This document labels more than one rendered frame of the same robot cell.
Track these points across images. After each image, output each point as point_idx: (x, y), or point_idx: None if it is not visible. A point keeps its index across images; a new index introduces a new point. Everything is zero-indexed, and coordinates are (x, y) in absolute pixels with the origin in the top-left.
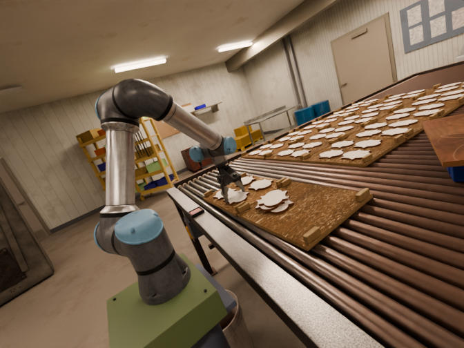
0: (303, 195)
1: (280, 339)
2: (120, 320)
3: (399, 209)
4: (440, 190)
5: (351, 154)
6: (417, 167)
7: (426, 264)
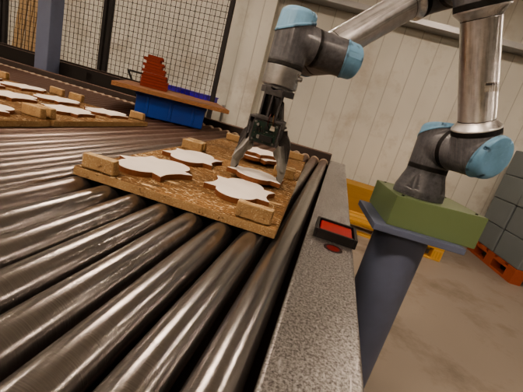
0: (231, 149)
1: None
2: (457, 204)
3: None
4: (208, 134)
5: (102, 111)
6: (163, 124)
7: None
